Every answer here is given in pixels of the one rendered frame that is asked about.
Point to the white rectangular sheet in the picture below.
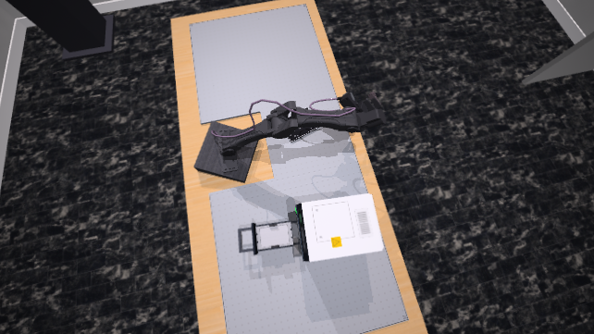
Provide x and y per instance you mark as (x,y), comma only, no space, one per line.
(274,235)

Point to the white heat sealer housing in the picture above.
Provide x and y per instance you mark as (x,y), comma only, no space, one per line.
(332,228)

